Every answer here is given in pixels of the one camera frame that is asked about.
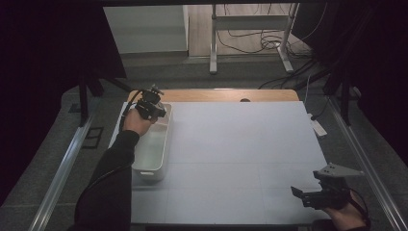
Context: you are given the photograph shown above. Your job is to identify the grey metal desk frame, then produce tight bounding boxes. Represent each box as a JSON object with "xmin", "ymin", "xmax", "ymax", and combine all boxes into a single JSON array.
[{"xmin": 209, "ymin": 3, "xmax": 300, "ymax": 75}]

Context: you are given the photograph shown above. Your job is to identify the white table cover sheet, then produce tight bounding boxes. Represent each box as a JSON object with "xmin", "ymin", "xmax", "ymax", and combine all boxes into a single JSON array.
[{"xmin": 109, "ymin": 101, "xmax": 331, "ymax": 225}]

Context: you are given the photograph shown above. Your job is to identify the black stand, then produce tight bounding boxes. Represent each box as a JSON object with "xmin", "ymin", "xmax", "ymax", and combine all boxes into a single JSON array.
[
  {"xmin": 77, "ymin": 75, "xmax": 133, "ymax": 127},
  {"xmin": 294, "ymin": 61, "xmax": 355, "ymax": 126}
]

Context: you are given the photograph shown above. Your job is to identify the person's right hand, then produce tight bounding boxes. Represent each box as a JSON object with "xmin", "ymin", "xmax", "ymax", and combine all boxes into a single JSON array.
[{"xmin": 322, "ymin": 200, "xmax": 370, "ymax": 231}]

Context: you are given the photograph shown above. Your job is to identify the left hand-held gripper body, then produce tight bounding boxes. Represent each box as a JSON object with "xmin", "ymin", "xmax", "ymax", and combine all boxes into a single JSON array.
[{"xmin": 134, "ymin": 84, "xmax": 168, "ymax": 121}]

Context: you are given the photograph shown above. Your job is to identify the left hand-held gripper cable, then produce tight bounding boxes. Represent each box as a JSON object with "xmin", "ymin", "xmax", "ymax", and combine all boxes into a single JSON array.
[{"xmin": 118, "ymin": 90, "xmax": 144, "ymax": 133}]

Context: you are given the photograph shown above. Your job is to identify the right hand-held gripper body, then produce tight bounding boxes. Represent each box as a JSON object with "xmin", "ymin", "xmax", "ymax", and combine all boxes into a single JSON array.
[{"xmin": 312, "ymin": 162, "xmax": 366, "ymax": 210}]

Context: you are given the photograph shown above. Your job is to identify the aluminium rail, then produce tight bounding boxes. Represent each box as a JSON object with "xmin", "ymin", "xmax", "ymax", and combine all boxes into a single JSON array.
[
  {"xmin": 28, "ymin": 115, "xmax": 94, "ymax": 231},
  {"xmin": 326, "ymin": 95, "xmax": 408, "ymax": 231}
]

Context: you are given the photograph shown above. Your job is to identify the black floor cables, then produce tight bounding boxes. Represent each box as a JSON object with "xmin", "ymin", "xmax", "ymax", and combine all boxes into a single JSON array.
[{"xmin": 216, "ymin": 3, "xmax": 328, "ymax": 90}]

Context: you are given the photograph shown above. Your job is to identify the black floor frame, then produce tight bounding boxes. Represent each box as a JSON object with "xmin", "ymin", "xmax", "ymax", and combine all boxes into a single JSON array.
[{"xmin": 81, "ymin": 126, "xmax": 105, "ymax": 150}]

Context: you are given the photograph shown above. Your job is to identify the black curtain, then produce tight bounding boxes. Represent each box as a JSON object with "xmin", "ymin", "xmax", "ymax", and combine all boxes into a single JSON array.
[
  {"xmin": 0, "ymin": 0, "xmax": 127, "ymax": 206},
  {"xmin": 291, "ymin": 0, "xmax": 408, "ymax": 167}
]

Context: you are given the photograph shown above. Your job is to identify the white cabinet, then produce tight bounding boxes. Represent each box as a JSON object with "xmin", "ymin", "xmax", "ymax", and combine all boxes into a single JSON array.
[{"xmin": 103, "ymin": 4, "xmax": 191, "ymax": 55}]

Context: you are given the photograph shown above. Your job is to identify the hand-held gripper cable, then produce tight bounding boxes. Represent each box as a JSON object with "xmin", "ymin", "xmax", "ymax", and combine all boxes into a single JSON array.
[
  {"xmin": 347, "ymin": 188, "xmax": 372, "ymax": 229},
  {"xmin": 118, "ymin": 90, "xmax": 144, "ymax": 133}
]

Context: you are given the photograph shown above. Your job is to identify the white plastic storage bin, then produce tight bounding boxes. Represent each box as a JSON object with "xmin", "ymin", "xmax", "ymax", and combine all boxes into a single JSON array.
[{"xmin": 131, "ymin": 102, "xmax": 173, "ymax": 182}]

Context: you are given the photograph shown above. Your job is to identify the right hand-held gripper cable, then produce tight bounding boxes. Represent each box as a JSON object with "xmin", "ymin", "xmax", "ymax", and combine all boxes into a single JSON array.
[{"xmin": 347, "ymin": 188, "xmax": 372, "ymax": 229}]

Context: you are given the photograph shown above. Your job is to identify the white power strip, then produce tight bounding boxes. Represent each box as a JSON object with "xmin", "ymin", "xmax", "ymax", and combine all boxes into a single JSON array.
[{"xmin": 307, "ymin": 112, "xmax": 328, "ymax": 138}]

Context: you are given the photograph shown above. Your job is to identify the person's left hand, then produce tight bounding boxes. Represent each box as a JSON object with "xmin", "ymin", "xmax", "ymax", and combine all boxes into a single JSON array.
[{"xmin": 122, "ymin": 108, "xmax": 153, "ymax": 138}]

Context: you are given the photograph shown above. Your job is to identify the wooden table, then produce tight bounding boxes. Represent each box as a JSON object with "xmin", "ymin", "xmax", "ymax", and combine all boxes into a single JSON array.
[{"xmin": 128, "ymin": 89, "xmax": 301, "ymax": 103}]

